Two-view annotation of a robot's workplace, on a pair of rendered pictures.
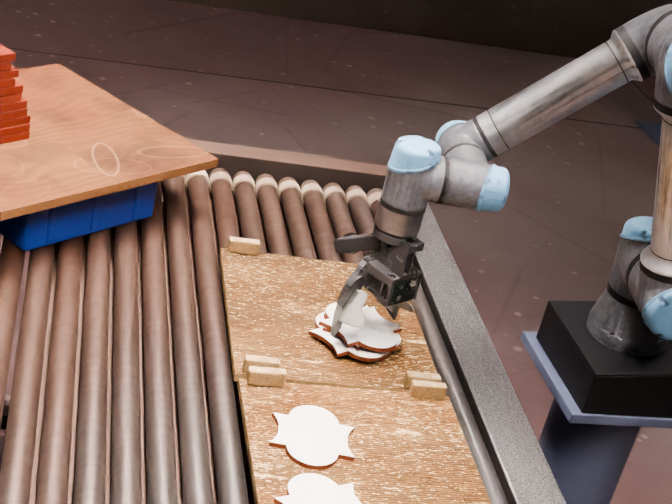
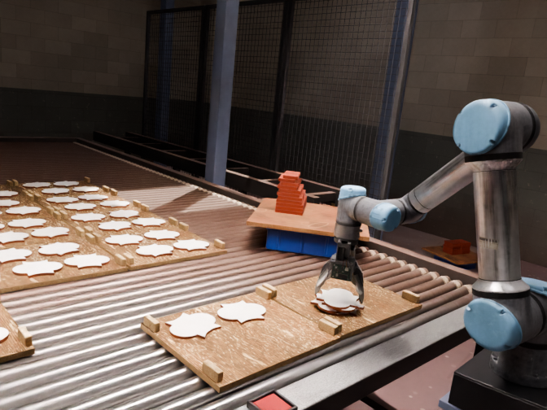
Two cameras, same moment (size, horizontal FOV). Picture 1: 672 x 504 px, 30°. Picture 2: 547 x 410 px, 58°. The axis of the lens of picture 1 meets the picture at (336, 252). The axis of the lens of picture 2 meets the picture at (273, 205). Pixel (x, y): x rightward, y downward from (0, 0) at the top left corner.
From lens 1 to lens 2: 1.60 m
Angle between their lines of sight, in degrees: 59
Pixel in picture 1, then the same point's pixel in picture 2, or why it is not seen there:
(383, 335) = (341, 303)
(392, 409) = (299, 325)
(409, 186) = (340, 207)
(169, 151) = not seen: hidden behind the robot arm
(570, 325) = (484, 353)
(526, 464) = (334, 377)
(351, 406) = (282, 316)
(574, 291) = not seen: outside the picture
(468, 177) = (367, 204)
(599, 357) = (474, 368)
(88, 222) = (299, 246)
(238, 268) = not seen: hidden behind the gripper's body
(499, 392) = (384, 356)
